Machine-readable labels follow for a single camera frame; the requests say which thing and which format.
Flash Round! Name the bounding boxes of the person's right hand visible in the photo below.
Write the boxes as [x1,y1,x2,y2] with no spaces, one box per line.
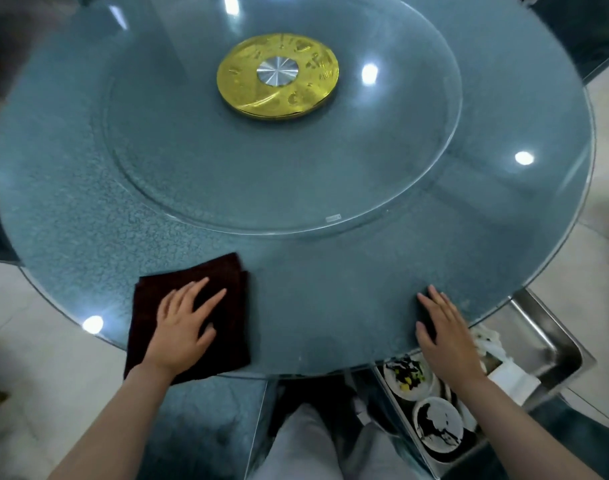
[415,285,487,391]

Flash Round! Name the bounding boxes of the person's left hand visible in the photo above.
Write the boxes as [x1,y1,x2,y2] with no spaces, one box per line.
[142,277,228,381]

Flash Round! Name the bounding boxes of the white tissue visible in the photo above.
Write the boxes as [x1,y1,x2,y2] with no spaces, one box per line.
[470,323,505,363]

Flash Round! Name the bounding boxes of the dark red cloth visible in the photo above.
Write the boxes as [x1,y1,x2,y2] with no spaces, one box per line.
[123,252,251,385]

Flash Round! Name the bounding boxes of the green yellow food crumbs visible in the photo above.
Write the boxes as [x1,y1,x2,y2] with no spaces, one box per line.
[397,362,425,393]

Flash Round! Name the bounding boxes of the stack of white plates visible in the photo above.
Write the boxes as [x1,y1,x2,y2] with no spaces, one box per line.
[383,353,441,403]

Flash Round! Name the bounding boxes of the white napkin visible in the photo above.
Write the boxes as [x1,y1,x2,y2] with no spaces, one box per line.
[486,358,542,407]

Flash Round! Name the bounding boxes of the metal tray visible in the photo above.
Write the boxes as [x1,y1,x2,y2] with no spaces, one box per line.
[372,287,597,480]

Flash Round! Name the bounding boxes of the person's right forearm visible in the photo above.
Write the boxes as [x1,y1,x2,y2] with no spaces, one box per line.
[454,375,603,480]

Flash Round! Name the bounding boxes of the person's left forearm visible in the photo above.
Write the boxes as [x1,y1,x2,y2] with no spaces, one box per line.
[49,364,178,480]

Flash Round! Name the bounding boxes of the round blue table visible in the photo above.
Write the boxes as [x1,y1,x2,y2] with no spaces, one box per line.
[0,0,597,480]

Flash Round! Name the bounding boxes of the round glass turntable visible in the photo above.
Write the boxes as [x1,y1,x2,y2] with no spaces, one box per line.
[102,0,463,235]

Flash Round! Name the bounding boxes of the yellow round disc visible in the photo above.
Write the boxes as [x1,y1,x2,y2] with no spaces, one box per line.
[216,33,341,121]

